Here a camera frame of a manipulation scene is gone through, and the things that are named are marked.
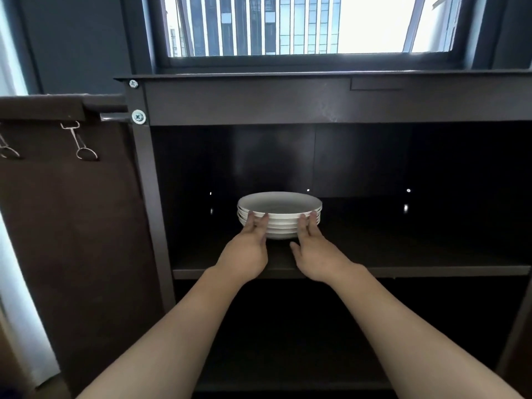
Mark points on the person's left forearm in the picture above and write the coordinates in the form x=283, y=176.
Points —
x=162, y=345

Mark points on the person's right hand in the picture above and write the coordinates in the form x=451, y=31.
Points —
x=320, y=257

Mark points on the person's left hand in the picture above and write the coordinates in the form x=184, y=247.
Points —
x=245, y=257

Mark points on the white sheer curtain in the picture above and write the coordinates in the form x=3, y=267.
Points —
x=21, y=320

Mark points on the metal hook clip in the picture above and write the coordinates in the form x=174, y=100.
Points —
x=7, y=151
x=71, y=125

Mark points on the brown housekeeping cart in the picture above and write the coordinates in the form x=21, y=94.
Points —
x=83, y=245

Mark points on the dark window frame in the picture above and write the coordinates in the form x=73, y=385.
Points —
x=141, y=29

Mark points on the person's right forearm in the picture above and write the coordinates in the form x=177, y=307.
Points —
x=424, y=345

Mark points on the pile of white round plates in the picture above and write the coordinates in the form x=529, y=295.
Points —
x=278, y=203

